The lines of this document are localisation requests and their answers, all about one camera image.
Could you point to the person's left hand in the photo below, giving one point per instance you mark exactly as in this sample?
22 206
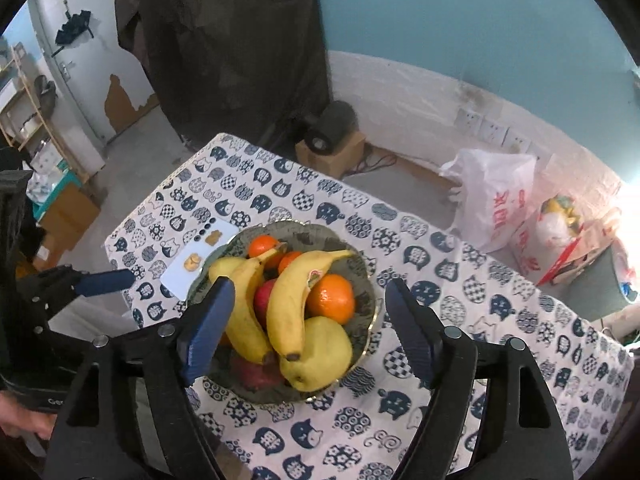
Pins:
20 415

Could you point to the white wall socket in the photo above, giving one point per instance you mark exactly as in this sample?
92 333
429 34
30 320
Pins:
492 129
517 142
468 119

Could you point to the black speaker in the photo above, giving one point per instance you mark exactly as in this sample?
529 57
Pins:
330 125

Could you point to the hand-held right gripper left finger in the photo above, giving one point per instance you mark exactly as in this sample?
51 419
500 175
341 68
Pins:
210 330

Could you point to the black umbrella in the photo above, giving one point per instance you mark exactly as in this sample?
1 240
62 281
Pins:
72 27

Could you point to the cat print tablecloth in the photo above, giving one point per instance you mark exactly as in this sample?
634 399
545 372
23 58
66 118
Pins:
450 310

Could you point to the white card with pictures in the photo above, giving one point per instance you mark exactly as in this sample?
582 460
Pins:
175 275

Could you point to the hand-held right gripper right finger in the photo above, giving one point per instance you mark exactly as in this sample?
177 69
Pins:
410 330

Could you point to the white plastic bag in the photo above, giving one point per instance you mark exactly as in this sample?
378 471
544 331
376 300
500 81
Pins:
495 195

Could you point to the wooden shelf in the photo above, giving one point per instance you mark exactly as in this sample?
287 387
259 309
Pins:
30 110

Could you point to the yellow banana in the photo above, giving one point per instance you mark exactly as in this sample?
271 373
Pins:
245 320
290 310

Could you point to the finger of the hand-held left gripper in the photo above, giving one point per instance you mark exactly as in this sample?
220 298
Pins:
105 282

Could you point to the red apple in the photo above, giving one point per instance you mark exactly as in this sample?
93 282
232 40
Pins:
255 375
264 302

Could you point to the grey bin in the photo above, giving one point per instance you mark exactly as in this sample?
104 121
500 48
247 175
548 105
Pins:
600 285

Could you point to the white peeling door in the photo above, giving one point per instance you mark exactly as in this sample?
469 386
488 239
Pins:
85 75

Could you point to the small orange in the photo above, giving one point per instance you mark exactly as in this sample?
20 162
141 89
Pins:
290 261
262 246

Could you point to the large orange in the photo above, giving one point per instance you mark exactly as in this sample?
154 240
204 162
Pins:
225 338
332 300

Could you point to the red cardboard box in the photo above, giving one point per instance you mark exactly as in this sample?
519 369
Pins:
530 250

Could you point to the yellow pear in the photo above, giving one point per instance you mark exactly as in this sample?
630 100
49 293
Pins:
222 270
320 360

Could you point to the dark curtain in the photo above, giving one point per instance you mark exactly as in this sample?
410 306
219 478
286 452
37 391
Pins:
225 45

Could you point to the green glass bowl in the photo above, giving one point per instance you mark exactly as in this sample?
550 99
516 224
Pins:
360 320

